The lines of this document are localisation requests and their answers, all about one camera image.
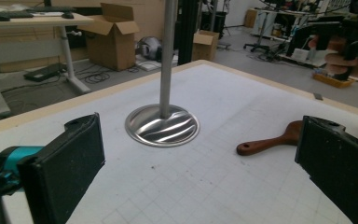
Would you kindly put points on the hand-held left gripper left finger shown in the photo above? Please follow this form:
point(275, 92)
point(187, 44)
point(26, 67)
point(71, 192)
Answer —
point(65, 168)

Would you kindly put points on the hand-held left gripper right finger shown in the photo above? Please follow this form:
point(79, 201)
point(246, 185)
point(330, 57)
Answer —
point(338, 161)

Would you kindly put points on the yellow tray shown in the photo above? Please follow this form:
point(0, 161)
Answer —
point(332, 80)

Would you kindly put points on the black bin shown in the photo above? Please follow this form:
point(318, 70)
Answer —
point(214, 21)

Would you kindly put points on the flat black box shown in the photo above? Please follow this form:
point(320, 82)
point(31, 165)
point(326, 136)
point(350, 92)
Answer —
point(43, 72)

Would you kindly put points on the small cardboard box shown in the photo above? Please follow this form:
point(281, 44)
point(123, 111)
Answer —
point(203, 46)

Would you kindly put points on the black upright column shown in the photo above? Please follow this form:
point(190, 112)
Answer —
point(187, 31)

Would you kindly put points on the large open cardboard box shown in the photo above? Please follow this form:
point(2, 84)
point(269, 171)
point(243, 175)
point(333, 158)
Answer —
point(112, 43)

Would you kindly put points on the white grid mat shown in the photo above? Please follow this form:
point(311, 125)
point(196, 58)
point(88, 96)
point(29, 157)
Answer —
point(199, 186)

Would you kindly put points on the white desk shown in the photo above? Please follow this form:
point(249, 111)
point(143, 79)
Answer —
point(28, 34)

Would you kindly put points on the metal stand with round base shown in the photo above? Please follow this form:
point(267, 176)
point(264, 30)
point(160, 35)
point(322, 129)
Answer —
point(164, 62)

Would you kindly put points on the silver and black helmet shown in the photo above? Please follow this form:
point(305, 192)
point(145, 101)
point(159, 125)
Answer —
point(149, 48)

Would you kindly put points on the black computer mouse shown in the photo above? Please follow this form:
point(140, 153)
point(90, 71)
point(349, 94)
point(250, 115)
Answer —
point(67, 15)

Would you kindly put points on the black keyboard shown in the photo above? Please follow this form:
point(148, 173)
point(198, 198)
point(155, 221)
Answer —
point(3, 15)

